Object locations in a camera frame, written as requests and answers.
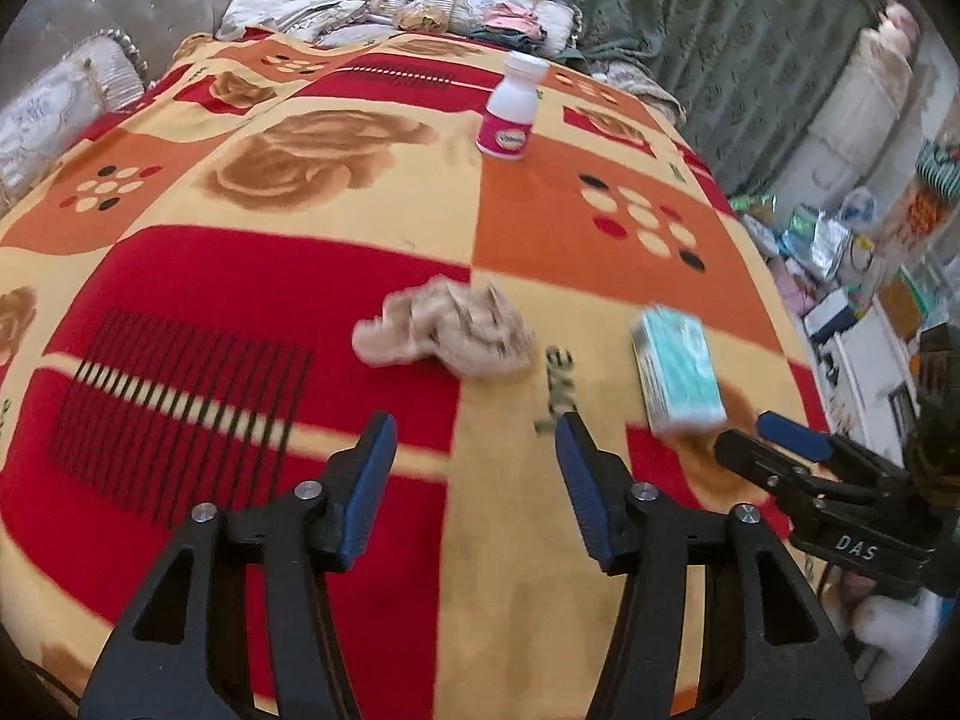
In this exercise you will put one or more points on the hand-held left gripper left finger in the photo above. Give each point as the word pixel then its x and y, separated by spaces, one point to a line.
pixel 367 487

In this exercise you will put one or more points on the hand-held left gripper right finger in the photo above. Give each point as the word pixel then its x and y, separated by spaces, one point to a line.
pixel 581 487

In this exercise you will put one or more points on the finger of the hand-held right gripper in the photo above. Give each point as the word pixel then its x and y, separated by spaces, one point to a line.
pixel 754 461
pixel 795 435

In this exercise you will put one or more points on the teal tissue pack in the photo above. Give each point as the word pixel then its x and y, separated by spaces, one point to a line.
pixel 675 367

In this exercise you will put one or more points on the beige cloth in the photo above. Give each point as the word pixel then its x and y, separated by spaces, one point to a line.
pixel 450 330

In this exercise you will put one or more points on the white drawer unit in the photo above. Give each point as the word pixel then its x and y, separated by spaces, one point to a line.
pixel 862 375

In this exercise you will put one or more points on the silver foil bag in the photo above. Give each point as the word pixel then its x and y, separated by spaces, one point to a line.
pixel 817 240

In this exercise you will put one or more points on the white and blue plastic bag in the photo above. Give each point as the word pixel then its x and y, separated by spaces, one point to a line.
pixel 861 208

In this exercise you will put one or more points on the red and orange printed blanket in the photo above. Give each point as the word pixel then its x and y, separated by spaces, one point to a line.
pixel 225 277

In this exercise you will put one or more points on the cream cabinet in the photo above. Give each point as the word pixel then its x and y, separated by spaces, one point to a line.
pixel 840 135

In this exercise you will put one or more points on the striped bag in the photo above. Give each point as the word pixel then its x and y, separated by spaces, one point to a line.
pixel 941 165

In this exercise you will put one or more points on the white and pink bottle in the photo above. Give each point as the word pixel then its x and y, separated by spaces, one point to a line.
pixel 510 112

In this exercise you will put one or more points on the pink plush toy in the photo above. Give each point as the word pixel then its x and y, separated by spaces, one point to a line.
pixel 892 45

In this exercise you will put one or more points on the green patterned curtain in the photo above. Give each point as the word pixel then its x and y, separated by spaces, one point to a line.
pixel 675 30

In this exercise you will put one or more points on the pink folded cloth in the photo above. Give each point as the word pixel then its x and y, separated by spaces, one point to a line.
pixel 514 19

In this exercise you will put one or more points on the grey embroidered pillow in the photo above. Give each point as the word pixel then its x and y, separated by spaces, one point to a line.
pixel 60 120

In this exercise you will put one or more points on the beige fringed pillow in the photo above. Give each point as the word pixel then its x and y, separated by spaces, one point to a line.
pixel 465 7

